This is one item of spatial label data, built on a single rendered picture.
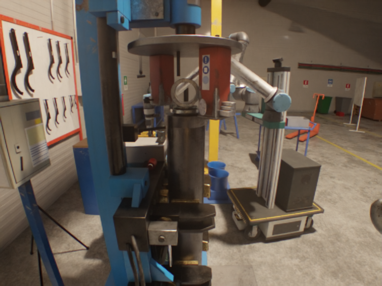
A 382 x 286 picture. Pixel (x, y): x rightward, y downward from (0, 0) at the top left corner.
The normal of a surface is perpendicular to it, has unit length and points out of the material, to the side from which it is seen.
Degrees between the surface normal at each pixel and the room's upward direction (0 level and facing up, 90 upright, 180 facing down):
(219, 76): 90
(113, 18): 90
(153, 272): 90
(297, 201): 90
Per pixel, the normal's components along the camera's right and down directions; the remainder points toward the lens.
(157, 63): -0.69, 0.21
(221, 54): 0.73, 0.20
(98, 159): -0.01, 0.29
